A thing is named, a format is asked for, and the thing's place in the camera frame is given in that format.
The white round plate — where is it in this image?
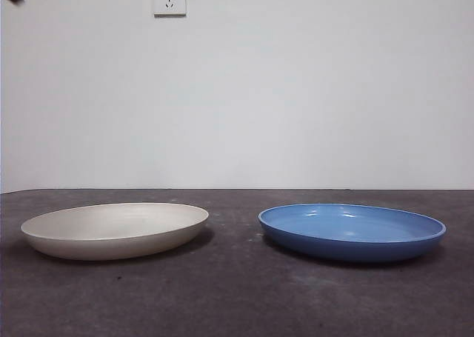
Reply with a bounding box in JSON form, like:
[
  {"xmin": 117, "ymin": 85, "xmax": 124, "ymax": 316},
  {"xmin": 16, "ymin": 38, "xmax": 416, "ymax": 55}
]
[{"xmin": 20, "ymin": 202, "xmax": 210, "ymax": 261}]

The blue round plate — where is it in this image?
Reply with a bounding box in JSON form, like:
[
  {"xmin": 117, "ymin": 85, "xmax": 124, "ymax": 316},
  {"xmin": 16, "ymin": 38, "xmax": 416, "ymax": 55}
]
[{"xmin": 258, "ymin": 203, "xmax": 447, "ymax": 266}]

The white wall power socket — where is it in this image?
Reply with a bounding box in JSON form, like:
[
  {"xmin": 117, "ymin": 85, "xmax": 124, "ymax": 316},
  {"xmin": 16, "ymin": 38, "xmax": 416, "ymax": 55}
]
[{"xmin": 153, "ymin": 0, "xmax": 187, "ymax": 19}]

